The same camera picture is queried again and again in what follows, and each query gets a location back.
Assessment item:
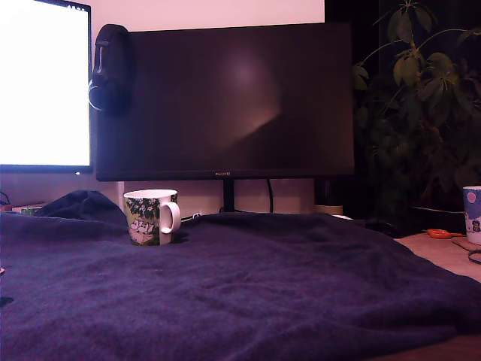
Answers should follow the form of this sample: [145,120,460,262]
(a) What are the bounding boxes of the cream round pot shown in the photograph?
[313,203,344,216]

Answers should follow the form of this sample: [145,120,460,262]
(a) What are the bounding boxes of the black plant pot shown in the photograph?
[411,205,467,234]

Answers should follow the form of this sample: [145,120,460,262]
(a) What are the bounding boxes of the white mug with blue print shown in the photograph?
[461,185,481,246]

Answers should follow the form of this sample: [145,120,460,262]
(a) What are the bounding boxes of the large dark monitor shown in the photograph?
[95,21,356,183]

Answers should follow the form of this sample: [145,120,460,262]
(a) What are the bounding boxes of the green printed box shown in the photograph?
[11,202,48,216]

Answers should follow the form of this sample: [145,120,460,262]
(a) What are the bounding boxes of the brown cork coaster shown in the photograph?
[450,235,481,252]

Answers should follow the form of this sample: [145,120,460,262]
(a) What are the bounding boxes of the black headphones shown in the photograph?
[88,23,135,116]

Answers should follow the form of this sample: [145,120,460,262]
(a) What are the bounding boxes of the black computer mouse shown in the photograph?
[362,217,401,238]

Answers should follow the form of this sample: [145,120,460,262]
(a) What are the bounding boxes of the white mug with green print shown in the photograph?
[123,188,182,247]

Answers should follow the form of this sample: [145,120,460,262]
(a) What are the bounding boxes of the orange scissors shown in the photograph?
[422,228,464,240]

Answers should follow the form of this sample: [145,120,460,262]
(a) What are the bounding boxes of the dark blue cloth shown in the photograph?
[0,189,481,361]

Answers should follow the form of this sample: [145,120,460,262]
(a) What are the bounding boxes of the green houseplant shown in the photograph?
[352,0,481,211]

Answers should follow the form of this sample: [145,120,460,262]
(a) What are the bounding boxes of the lit white monitor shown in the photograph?
[0,0,94,174]

